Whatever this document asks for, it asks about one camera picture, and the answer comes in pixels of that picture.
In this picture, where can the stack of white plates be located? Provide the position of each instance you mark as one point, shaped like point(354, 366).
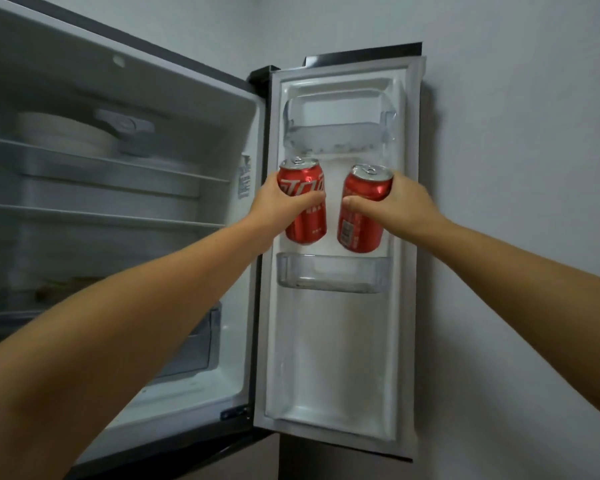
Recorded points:
point(65, 134)

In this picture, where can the person's left hand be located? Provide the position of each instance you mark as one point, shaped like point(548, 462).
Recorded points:
point(267, 214)

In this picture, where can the white label sticker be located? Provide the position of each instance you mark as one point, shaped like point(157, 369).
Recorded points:
point(244, 177)

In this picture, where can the black door hinge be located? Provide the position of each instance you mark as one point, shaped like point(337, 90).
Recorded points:
point(262, 76)
point(235, 413)

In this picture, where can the red soda can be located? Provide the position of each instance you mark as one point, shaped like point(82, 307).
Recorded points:
point(360, 232)
point(307, 225)

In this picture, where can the person's right forearm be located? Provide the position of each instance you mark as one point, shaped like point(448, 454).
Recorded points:
point(530, 294)

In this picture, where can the person's left thumb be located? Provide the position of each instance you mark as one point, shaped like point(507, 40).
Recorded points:
point(307, 199)

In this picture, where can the clear lidded door bin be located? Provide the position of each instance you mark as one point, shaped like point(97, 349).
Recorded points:
point(337, 124)

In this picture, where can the clear open door bin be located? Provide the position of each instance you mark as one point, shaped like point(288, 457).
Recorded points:
point(332, 274)

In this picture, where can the white-lined refrigerator door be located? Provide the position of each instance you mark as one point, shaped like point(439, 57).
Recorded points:
point(330, 354)

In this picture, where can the person's right thumb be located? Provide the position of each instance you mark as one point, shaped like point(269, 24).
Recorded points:
point(362, 203)

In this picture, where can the grey refrigerator control housing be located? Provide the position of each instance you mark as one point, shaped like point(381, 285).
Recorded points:
point(127, 132)

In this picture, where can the person's right hand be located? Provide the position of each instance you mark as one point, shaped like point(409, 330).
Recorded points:
point(410, 209)

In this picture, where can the clear crisper drawer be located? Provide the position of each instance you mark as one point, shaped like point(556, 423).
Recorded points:
point(200, 344)

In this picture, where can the person's left forearm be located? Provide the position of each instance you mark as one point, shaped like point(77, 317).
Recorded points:
point(120, 344)

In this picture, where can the glass refrigerator shelf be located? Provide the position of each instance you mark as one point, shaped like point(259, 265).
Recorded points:
point(130, 169)
point(105, 219)

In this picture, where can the grey refrigerator body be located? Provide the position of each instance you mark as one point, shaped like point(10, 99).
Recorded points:
point(130, 79)

